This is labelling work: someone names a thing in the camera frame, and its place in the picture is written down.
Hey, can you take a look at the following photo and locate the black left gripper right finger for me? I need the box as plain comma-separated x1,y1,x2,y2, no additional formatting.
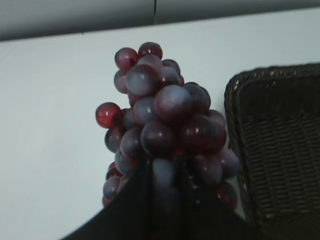
176,156,267,240

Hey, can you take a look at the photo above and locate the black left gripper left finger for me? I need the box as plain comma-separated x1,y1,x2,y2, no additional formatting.
64,159,153,240

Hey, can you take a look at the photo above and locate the purple grape bunch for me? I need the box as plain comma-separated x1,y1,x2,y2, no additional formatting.
95,42,240,213

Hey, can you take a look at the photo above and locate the black wicker basket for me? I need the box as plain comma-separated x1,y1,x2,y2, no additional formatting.
224,63,320,240

